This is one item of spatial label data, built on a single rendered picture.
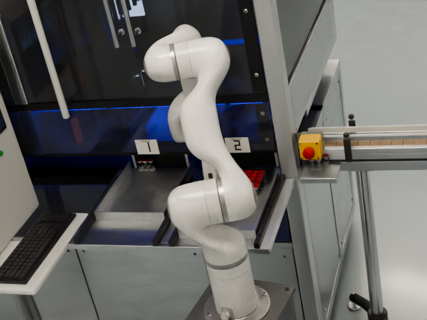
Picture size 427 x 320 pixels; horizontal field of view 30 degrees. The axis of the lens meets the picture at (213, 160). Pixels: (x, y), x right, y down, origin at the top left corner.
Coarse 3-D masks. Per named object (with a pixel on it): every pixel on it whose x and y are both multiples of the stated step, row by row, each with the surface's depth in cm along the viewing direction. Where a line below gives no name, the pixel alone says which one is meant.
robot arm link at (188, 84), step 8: (184, 80) 236; (192, 80) 234; (184, 88) 239; (192, 88) 237; (184, 96) 243; (176, 104) 246; (168, 112) 250; (176, 112) 246; (168, 120) 250; (176, 120) 247; (176, 128) 249; (176, 136) 252
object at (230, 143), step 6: (228, 138) 275; (234, 138) 274; (240, 138) 274; (246, 138) 273; (228, 144) 276; (234, 144) 275; (240, 144) 275; (246, 144) 274; (228, 150) 278; (234, 150) 277; (240, 150) 276; (246, 150) 276
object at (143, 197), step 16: (192, 160) 294; (128, 176) 299; (144, 176) 297; (160, 176) 294; (176, 176) 292; (112, 192) 288; (128, 192) 288; (144, 192) 286; (160, 192) 284; (96, 208) 276; (112, 208) 281; (128, 208) 279; (144, 208) 277; (160, 208) 275
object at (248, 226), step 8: (272, 184) 269; (264, 192) 272; (272, 192) 268; (264, 200) 268; (256, 208) 264; (264, 208) 259; (256, 216) 260; (224, 224) 260; (232, 224) 259; (240, 224) 258; (248, 224) 257; (256, 224) 250; (248, 232) 249; (256, 232) 249
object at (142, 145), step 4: (136, 140) 286; (140, 140) 286; (144, 140) 285; (148, 140) 285; (152, 140) 284; (136, 144) 287; (140, 144) 286; (144, 144) 286; (152, 144) 285; (156, 144) 285; (140, 148) 287; (144, 148) 287; (148, 148) 286; (152, 148) 286; (156, 148) 285; (140, 152) 288; (144, 152) 288; (148, 152) 288; (152, 152) 287; (156, 152) 286
